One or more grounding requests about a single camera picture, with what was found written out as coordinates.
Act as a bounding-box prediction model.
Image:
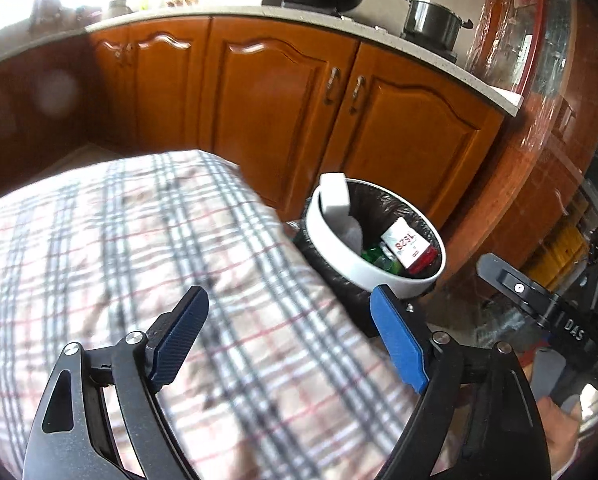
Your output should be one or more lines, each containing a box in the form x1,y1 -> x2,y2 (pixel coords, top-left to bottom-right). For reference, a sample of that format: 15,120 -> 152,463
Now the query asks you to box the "white foam block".
319,172 -> 352,221

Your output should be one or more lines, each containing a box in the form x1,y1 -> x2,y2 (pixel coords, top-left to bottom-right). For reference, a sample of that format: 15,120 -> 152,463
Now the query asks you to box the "white and red box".
380,219 -> 437,273

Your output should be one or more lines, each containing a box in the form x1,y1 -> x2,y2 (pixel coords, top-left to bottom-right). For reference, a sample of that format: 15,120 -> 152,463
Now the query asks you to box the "clear plastic bottle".
472,300 -> 535,347

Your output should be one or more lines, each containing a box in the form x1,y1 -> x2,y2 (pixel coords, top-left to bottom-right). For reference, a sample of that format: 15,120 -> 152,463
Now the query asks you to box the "wooden cabinet door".
90,16 -> 214,153
299,42 -> 506,228
198,16 -> 361,222

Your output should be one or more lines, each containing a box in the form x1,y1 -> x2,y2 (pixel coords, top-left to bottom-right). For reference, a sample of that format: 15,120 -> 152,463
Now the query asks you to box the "yellow plastic crate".
524,225 -> 592,286

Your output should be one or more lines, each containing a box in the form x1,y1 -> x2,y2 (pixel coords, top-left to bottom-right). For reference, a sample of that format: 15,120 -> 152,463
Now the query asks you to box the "person's right hand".
536,395 -> 587,471

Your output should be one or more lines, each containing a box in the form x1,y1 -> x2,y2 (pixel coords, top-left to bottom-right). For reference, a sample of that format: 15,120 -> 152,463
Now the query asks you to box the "plastic-wrapped wooden cabinet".
449,0 -> 598,306

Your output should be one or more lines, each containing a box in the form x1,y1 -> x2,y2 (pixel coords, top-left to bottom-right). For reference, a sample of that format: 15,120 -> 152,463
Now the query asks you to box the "yellow-green snack packet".
361,245 -> 402,273

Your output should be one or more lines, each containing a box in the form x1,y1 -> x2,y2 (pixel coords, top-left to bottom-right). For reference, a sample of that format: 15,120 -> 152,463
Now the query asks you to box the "wooden corner cabinet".
0,35 -> 100,196

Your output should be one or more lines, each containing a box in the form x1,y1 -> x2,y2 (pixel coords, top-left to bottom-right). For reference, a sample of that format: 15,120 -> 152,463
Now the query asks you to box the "steel cooking pot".
398,0 -> 474,51

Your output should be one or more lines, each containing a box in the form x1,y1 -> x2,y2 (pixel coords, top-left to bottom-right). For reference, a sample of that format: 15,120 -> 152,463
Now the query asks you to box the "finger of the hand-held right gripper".
478,253 -> 565,331

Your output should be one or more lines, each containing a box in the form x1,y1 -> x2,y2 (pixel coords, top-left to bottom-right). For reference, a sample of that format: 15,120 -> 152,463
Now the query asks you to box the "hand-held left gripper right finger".
370,284 -> 552,480

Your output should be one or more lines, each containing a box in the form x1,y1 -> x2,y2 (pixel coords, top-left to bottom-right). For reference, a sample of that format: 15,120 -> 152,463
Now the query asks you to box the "plaid tablecloth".
0,150 -> 430,480

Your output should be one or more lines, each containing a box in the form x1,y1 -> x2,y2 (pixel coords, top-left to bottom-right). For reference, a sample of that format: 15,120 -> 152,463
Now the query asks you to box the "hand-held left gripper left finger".
23,285 -> 210,480

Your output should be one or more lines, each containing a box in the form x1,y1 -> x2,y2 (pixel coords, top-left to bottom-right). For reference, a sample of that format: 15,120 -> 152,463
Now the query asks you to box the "white-rimmed trash bin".
291,172 -> 447,341

